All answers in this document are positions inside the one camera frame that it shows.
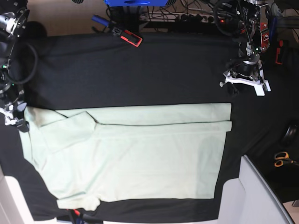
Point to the light green T-shirt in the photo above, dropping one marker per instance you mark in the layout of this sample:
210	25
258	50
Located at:
89	156

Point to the white power strip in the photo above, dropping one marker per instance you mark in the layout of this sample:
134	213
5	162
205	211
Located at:
203	18

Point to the red black clamp right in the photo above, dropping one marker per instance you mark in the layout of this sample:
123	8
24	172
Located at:
280	52

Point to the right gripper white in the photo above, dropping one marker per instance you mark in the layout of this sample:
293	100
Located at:
13	107

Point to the red blue clamp bottom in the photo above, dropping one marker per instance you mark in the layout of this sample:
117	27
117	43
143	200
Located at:
77	217

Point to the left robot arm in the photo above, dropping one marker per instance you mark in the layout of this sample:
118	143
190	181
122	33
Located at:
245	22

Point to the red black clamp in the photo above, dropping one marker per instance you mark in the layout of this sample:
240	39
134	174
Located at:
127	36
280	52

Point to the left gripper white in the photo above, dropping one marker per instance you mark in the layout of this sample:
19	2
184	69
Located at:
248	72

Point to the blue handled tool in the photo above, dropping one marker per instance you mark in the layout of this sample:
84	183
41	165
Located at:
101	20

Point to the white chair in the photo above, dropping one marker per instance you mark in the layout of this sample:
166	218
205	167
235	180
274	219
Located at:
13	207
248	199

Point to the blue box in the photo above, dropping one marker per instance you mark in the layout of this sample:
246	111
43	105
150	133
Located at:
122	3

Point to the red black clamp top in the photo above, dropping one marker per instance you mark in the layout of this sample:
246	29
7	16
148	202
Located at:
127	36

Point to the black round object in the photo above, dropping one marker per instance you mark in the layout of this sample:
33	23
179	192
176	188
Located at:
290	134

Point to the white chair right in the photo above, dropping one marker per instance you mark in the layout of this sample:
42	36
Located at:
248	199

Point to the orange handled scissors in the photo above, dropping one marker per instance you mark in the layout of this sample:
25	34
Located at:
282	158

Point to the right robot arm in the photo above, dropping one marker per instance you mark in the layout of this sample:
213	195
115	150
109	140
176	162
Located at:
13	20

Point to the white chair left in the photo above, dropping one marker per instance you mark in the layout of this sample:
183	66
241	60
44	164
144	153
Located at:
13	207

